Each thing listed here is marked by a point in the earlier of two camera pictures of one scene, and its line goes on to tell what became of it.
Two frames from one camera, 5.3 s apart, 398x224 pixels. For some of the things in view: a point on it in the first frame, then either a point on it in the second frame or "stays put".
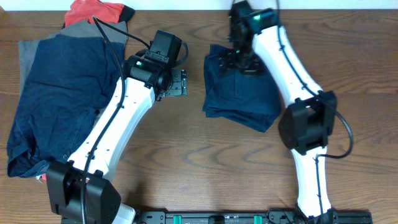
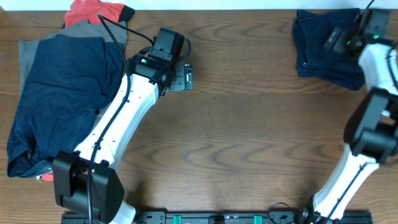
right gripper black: (227, 61) -> (339, 44)
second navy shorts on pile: (71, 78) stays put
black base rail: (263, 216) stays put
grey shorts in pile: (27, 48) stays put
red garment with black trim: (81, 12) stays put
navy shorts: (249, 99) -> (311, 29)
